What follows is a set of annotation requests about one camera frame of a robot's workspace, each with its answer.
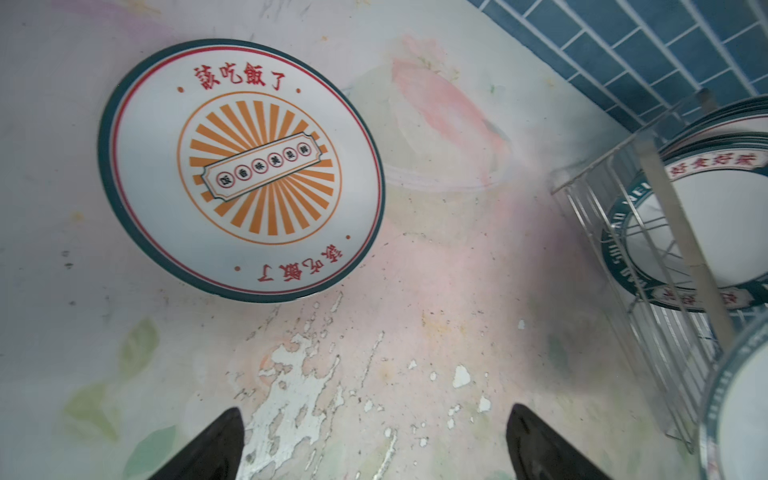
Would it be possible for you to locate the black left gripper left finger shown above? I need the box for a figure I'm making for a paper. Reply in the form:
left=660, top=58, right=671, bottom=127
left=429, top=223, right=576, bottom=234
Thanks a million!
left=149, top=407, right=245, bottom=480

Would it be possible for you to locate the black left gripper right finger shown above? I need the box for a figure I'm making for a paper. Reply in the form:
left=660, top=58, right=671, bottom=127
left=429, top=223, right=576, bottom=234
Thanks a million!
left=506, top=403, right=610, bottom=480

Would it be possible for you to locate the green rim white plate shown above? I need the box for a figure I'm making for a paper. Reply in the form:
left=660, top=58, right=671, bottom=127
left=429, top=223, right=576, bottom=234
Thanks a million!
left=698, top=316, right=767, bottom=480

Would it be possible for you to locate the orange sunburst white plate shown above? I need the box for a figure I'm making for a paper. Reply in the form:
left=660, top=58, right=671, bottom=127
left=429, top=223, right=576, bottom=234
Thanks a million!
left=97, top=39, right=386, bottom=303

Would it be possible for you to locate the plate in rack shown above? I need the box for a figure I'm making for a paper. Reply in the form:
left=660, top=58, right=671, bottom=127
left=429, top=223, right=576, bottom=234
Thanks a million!
left=601, top=141, right=767, bottom=311
left=659, top=95, right=767, bottom=158

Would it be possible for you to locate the chrome wire dish rack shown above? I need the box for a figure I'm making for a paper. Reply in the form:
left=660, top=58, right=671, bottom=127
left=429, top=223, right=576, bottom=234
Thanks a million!
left=552, top=89, right=767, bottom=451

